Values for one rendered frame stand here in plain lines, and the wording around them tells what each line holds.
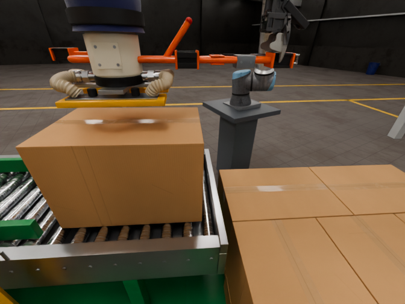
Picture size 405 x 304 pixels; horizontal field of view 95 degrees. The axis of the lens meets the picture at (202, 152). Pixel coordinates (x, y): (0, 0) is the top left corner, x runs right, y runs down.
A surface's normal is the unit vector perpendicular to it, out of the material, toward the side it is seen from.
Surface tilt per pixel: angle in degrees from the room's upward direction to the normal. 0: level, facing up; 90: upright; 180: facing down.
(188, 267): 90
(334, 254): 0
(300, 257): 0
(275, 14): 90
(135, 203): 90
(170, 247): 0
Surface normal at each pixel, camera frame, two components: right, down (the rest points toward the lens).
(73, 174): 0.07, 0.52
